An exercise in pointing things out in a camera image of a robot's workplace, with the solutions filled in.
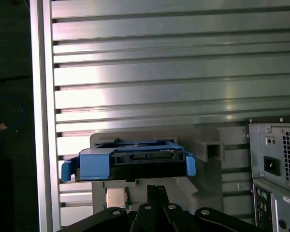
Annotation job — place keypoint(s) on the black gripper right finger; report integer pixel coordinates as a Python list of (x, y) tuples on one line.
[(174, 215)]

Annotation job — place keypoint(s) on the silver CPU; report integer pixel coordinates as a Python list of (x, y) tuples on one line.
[(117, 197)]

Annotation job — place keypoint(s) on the hard disk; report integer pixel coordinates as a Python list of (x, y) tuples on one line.
[(94, 164)]

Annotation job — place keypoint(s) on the grey parts rack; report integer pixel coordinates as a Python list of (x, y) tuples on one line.
[(207, 188)]

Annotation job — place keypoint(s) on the black open PC case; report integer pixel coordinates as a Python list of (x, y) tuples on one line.
[(258, 145)]

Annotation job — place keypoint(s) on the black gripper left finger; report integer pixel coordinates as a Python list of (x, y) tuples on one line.
[(140, 217)]

